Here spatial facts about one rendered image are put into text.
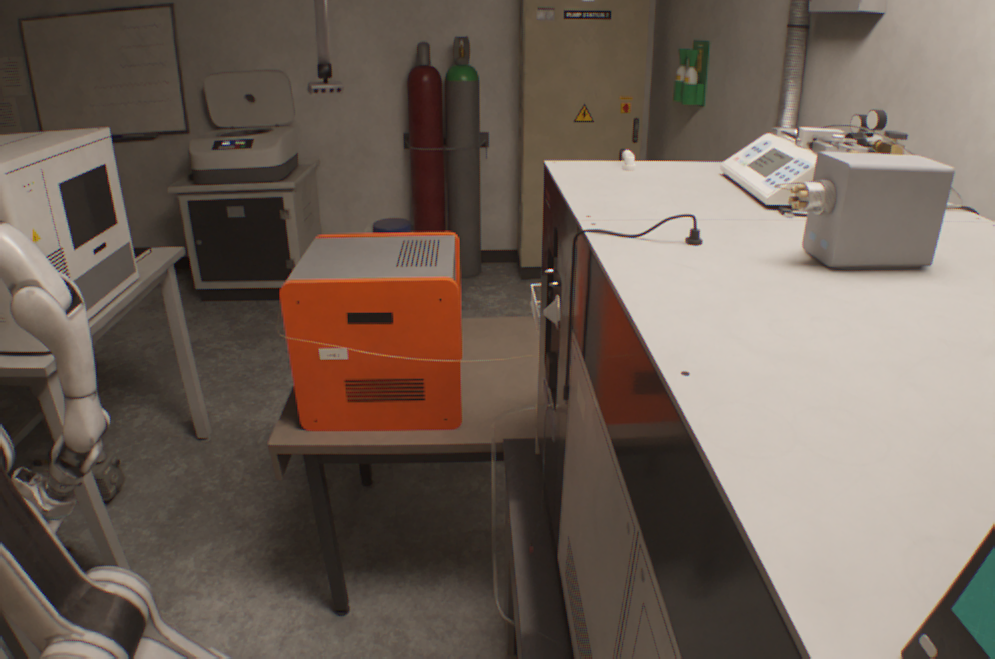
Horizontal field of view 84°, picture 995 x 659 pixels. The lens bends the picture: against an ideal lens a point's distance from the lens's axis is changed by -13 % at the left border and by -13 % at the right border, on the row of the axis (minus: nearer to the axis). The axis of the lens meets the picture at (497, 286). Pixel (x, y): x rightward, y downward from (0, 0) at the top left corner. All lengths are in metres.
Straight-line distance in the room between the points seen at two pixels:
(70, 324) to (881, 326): 1.20
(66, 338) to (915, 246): 1.30
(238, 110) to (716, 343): 4.22
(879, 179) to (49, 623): 1.42
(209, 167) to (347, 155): 1.00
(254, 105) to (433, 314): 3.22
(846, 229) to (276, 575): 2.05
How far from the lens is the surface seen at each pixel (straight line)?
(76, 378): 1.30
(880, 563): 0.38
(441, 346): 1.53
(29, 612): 1.34
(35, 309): 1.24
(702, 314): 0.61
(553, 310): 1.12
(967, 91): 1.93
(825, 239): 0.78
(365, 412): 1.65
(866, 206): 0.77
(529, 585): 1.25
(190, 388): 2.90
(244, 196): 4.13
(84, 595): 1.39
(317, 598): 2.25
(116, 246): 2.27
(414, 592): 2.21
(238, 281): 4.34
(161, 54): 4.90
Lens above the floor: 1.69
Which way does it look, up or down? 23 degrees down
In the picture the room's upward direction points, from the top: straight up
